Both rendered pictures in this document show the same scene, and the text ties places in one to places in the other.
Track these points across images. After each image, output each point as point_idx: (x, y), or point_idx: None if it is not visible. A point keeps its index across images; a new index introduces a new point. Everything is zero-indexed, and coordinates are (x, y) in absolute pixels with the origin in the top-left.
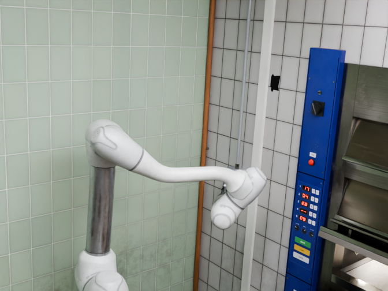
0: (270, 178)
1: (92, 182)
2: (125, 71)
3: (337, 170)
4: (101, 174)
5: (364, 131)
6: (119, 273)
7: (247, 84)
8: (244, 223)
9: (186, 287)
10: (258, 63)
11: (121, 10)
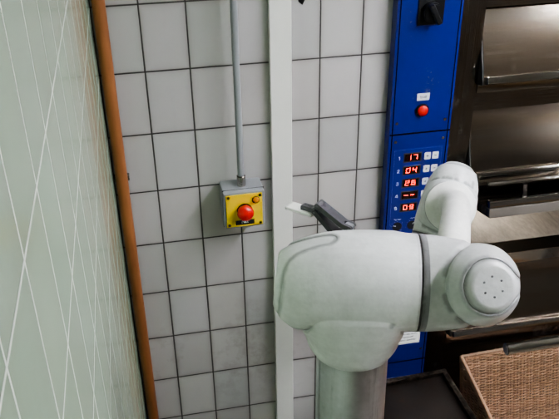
0: (317, 170)
1: (368, 406)
2: (80, 75)
3: (459, 105)
4: (386, 370)
5: (500, 27)
6: None
7: (229, 2)
8: (262, 273)
9: None
10: None
11: None
